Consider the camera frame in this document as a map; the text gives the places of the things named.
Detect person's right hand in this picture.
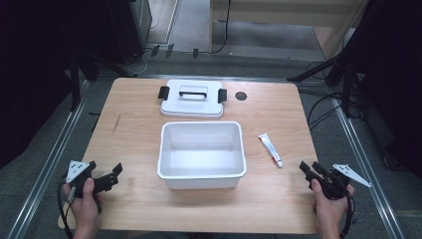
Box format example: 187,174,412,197
310,178,355,231

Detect aluminium floor rail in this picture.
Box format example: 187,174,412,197
6,79,90,239
330,98,406,239

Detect white ointment tube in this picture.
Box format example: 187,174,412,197
258,132,285,168

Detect hand-held gripper black cable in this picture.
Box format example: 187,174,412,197
56,177,78,239
338,189,356,239

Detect left hand-held gripper black cable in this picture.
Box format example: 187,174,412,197
56,177,78,239

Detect black metal stand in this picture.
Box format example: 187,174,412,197
67,49,133,113
286,54,357,118

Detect black computer tower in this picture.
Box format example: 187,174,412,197
106,0,154,67

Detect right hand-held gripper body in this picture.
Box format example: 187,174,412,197
311,162,372,201

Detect light wooden cabinet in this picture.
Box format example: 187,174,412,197
208,0,370,61

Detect person's left hand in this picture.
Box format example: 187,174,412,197
62,177,105,231

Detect right hand-held gripper black cable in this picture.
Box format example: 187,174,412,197
338,189,356,239

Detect dark curtain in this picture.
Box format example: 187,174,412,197
342,0,422,178
0,0,112,168

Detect white floor cable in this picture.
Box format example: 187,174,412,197
120,49,149,76

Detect black hanging cable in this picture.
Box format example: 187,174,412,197
210,0,232,55

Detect white lid with black clips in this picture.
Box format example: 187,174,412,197
157,79,228,120

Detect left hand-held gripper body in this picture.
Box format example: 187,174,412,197
61,159,101,200

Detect white plastic storage box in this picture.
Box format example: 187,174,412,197
156,120,248,190

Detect black floor cables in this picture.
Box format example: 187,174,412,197
306,89,344,131

